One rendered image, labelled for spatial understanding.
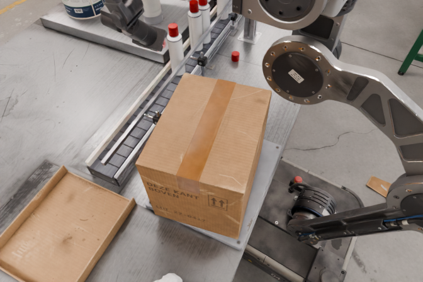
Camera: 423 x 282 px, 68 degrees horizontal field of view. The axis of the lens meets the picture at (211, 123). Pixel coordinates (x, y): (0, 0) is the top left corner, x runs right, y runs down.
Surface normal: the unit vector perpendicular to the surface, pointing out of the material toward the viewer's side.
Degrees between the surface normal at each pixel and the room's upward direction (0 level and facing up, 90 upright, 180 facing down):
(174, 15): 0
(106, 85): 0
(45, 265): 0
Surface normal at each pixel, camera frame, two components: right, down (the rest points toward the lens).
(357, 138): -0.02, -0.63
